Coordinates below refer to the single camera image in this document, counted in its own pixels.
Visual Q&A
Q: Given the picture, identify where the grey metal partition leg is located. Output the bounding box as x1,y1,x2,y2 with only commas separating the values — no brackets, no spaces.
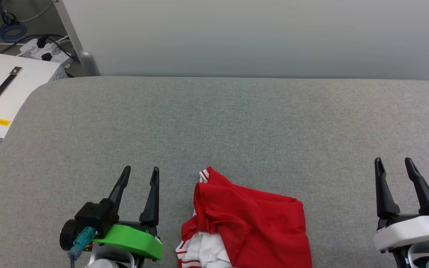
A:
53,0,100,77

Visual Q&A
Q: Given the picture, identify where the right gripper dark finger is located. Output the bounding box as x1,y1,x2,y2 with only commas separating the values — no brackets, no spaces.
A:
404,157,429,216
374,157,401,218

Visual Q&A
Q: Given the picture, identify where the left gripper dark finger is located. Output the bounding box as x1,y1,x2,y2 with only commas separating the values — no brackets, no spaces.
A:
107,166,131,215
139,166,160,225

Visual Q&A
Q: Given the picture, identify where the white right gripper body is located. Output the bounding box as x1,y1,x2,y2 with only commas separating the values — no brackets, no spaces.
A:
373,213,429,252

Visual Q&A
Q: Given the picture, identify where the red and white garment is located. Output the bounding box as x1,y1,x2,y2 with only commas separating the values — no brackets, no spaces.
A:
175,166,313,268

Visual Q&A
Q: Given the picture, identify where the black floor cable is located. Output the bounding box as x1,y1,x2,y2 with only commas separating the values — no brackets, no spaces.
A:
0,33,74,62

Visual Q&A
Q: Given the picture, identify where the white power strip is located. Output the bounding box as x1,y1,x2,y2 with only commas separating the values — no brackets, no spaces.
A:
20,37,72,68

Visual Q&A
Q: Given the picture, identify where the blue coiled cable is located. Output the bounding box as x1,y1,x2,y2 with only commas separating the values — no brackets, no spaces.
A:
0,22,27,42

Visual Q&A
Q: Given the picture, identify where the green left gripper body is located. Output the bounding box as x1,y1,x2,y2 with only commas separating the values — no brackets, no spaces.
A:
93,222,163,261

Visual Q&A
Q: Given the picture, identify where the black cable with teal plug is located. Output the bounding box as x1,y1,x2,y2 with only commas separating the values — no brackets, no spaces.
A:
67,227,98,268

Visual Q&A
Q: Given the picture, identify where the white box device with handle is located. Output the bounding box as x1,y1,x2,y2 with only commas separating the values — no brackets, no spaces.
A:
0,53,68,156

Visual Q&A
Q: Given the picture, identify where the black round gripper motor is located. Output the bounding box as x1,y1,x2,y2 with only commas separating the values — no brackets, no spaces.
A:
59,219,79,252

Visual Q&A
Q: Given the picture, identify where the white floor cable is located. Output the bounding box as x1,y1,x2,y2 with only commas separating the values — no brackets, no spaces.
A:
0,0,53,46

